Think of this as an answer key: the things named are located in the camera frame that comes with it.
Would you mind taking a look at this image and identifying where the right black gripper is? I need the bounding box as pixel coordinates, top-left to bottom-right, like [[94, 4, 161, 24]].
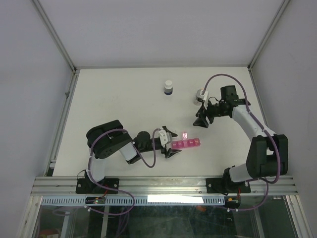
[[193, 99, 228, 128]]

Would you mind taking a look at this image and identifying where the pink pill organizer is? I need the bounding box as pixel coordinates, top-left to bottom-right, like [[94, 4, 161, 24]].
[[171, 132, 201, 150]]

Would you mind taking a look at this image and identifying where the clear pill bottle orange cap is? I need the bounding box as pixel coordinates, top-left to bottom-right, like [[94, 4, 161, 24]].
[[194, 97, 201, 106]]

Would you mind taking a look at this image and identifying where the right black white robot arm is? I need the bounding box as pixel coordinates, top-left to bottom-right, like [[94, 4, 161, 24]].
[[193, 85, 288, 195]]

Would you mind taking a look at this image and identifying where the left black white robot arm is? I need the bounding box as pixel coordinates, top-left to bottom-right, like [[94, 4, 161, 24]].
[[85, 120, 181, 193]]

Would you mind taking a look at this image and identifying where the white capped blue bottle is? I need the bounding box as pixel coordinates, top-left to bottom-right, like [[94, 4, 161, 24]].
[[164, 80, 173, 95]]

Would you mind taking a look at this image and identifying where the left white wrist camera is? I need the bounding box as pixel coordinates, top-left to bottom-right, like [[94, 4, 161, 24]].
[[158, 127, 172, 147]]

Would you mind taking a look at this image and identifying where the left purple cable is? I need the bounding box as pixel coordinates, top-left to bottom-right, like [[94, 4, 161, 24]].
[[84, 128, 164, 219]]

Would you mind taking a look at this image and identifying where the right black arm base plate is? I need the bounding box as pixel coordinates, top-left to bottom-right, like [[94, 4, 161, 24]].
[[206, 178, 251, 195]]

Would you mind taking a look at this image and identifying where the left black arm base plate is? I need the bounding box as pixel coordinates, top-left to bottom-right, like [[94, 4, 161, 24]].
[[75, 178, 119, 194]]

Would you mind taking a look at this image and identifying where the aluminium mounting rail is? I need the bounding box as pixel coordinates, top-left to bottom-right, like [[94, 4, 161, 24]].
[[31, 176, 298, 196]]

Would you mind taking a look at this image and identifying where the grey slotted cable duct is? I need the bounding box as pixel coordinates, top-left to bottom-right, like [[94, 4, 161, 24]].
[[42, 195, 225, 206]]

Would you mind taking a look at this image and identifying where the right aluminium frame post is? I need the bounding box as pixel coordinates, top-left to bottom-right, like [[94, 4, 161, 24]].
[[247, 0, 291, 71]]

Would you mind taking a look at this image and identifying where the aluminium frame post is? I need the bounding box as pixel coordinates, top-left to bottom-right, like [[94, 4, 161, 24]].
[[247, 0, 291, 71], [30, 0, 77, 73]]

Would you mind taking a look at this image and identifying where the left aluminium frame post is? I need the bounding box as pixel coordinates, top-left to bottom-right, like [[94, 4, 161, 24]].
[[30, 0, 77, 73]]

